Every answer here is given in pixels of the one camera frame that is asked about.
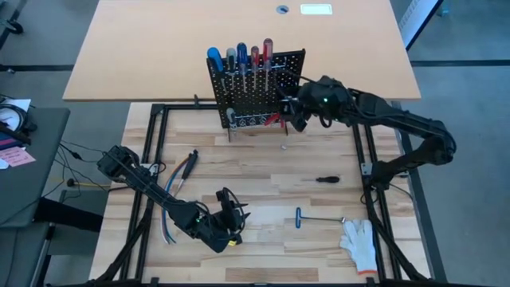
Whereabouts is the black metal pegboard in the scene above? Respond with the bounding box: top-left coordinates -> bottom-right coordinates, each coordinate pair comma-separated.
206,47 -> 307,141

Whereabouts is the grey desk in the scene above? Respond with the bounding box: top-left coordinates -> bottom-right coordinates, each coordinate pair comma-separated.
0,106 -> 72,229

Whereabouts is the pink paper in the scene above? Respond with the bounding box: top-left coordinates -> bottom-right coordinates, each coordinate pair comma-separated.
0,145 -> 37,169

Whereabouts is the grey handle screwdriver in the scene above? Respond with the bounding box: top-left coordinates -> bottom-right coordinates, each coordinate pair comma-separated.
225,46 -> 237,91

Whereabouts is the black aluminium frame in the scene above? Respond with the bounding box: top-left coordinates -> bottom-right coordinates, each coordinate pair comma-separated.
46,92 -> 495,287

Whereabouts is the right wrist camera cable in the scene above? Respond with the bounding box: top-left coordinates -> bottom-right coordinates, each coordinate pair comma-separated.
277,69 -> 322,87

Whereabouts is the blue clear handle screwdriver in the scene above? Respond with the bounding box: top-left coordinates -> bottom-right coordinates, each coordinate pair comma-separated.
236,41 -> 249,93

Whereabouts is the yellow cable with black plug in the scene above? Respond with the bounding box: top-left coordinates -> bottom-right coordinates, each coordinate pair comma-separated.
65,178 -> 113,190

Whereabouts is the small black screwdriver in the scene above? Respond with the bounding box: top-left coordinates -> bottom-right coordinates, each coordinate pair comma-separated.
301,175 -> 341,184

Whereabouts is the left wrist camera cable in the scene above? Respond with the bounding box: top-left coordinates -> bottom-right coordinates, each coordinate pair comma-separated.
233,191 -> 249,234

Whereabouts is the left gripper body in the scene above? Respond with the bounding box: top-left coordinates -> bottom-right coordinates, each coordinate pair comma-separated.
192,214 -> 245,255

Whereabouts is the black coiled cable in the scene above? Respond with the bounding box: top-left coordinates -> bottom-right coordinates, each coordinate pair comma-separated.
0,102 -> 40,147

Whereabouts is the white perforated panel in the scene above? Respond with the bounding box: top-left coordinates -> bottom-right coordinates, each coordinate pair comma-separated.
398,0 -> 446,52

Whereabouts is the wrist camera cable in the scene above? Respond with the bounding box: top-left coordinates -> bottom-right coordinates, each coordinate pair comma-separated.
233,191 -> 249,234
277,69 -> 322,87

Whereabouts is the silver mounting plate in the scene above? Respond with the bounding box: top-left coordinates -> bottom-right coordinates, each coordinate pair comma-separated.
359,161 -> 411,179

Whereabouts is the blue T-handle hex key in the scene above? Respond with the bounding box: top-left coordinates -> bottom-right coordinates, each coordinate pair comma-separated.
295,206 -> 347,230

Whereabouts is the blue cable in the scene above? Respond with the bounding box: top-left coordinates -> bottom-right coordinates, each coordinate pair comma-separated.
163,159 -> 189,245

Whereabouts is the white paper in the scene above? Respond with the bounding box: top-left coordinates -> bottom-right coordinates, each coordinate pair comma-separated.
0,98 -> 33,133

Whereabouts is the black plastic bin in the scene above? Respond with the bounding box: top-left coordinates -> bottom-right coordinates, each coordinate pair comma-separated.
277,85 -> 308,120

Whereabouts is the white rectangular plate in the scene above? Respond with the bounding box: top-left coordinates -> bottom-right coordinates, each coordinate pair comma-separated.
300,3 -> 334,16

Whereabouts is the black caster wheel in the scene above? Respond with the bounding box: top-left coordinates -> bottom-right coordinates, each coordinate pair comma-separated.
0,18 -> 25,36

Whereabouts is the orange cable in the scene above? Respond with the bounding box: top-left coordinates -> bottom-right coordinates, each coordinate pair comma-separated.
169,157 -> 189,188

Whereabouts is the white work glove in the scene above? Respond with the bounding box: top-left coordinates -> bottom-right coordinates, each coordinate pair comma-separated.
339,218 -> 379,276

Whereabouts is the large beige table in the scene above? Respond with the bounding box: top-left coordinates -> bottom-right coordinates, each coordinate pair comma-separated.
62,0 -> 422,101

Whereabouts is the small red clear screwdriver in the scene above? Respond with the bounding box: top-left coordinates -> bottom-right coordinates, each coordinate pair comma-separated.
249,45 -> 261,91

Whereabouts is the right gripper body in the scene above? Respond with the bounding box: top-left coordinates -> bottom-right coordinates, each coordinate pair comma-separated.
296,75 -> 356,121

